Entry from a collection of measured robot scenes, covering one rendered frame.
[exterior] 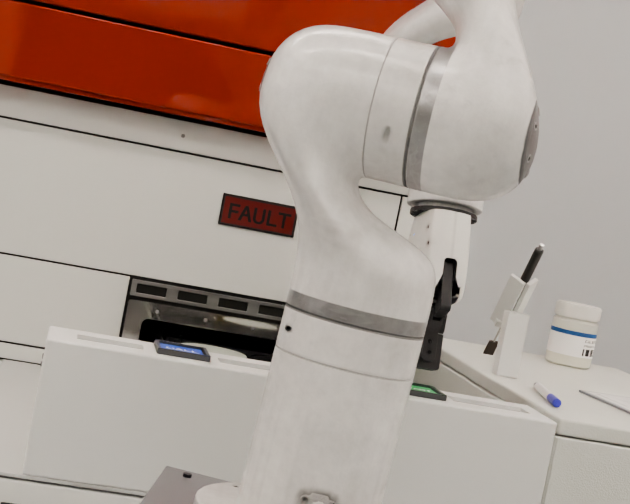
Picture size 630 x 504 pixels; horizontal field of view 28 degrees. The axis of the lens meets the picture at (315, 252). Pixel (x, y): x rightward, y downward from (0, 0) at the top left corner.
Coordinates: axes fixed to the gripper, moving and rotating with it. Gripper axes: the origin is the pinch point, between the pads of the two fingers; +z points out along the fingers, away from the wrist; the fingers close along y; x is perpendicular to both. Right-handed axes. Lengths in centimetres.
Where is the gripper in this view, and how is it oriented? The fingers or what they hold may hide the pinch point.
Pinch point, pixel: (425, 350)
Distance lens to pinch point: 138.0
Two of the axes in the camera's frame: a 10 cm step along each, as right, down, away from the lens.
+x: 9.7, 1.8, 1.9
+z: -1.5, 9.8, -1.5
